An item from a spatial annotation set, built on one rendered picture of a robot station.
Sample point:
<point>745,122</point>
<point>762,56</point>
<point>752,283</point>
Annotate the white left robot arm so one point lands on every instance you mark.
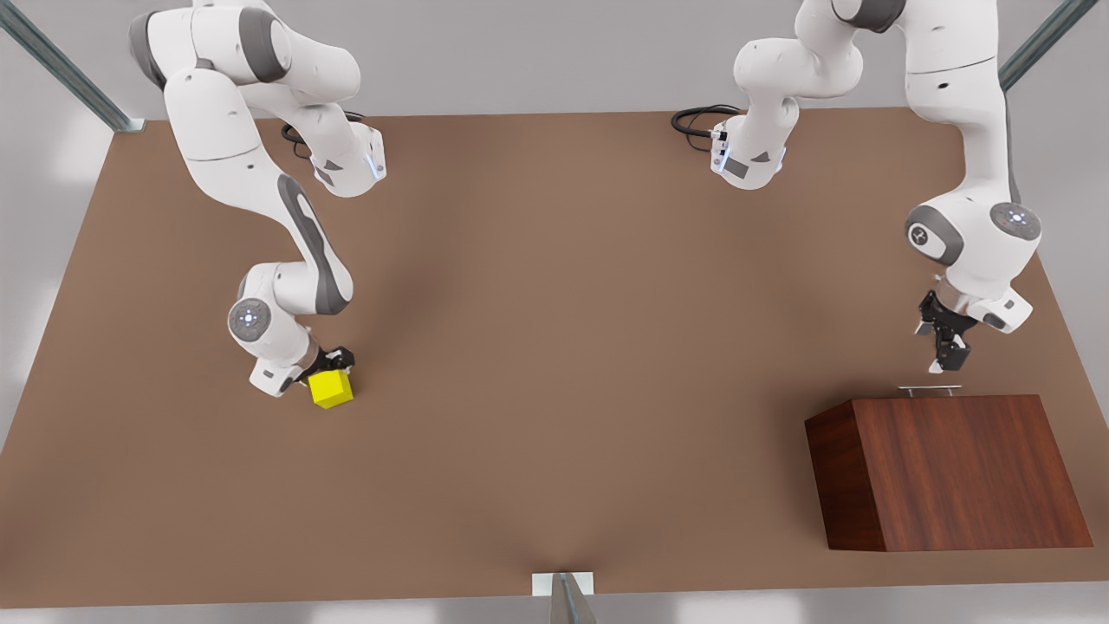
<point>962,87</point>

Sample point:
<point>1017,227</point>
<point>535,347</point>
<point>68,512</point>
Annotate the silver frame post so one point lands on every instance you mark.
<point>65,68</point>
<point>1040,39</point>
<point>567,598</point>

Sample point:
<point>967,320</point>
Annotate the yellow cube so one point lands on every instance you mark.
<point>331,389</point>

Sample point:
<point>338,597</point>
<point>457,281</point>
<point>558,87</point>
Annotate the dark wooden drawer cabinet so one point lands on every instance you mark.
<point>944,472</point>

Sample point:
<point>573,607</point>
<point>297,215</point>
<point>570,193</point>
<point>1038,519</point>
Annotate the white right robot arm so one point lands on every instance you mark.
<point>217,130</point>

